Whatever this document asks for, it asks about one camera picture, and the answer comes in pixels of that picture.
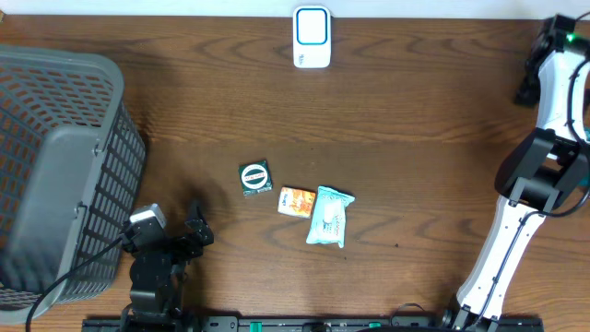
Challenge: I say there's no green square box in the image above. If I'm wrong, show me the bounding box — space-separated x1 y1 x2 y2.
239 160 273 196

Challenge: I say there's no orange tissue packet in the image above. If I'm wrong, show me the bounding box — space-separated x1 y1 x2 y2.
277 187 316 219

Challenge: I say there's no light blue wipes packet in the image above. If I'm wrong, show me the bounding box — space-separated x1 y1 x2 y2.
306 186 355 248

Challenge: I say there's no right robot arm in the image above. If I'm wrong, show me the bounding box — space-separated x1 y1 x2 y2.
437 14 589 331

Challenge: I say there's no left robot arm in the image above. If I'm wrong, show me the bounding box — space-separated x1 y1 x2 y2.
119 200 214 331

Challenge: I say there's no white barcode scanner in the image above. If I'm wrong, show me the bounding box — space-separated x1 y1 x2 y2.
292 5 332 69

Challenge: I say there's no grey plastic basket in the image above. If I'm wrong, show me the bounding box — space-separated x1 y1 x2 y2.
1 45 146 325

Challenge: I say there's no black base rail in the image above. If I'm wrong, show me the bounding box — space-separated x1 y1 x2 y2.
81 315 544 332

